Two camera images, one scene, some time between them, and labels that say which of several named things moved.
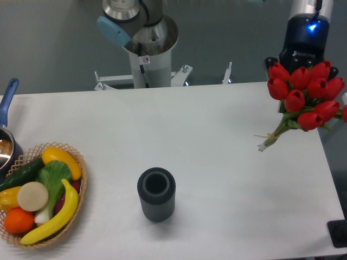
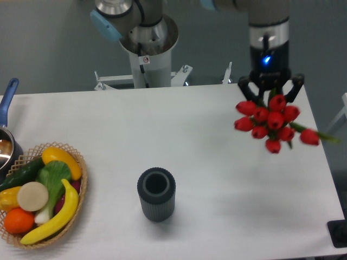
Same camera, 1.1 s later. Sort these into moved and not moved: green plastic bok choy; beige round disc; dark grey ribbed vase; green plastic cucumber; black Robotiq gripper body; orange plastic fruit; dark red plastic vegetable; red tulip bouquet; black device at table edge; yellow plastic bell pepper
Moved: black Robotiq gripper body; red tulip bouquet
Not moved: green plastic cucumber; beige round disc; black device at table edge; green plastic bok choy; yellow plastic bell pepper; dark grey ribbed vase; orange plastic fruit; dark red plastic vegetable
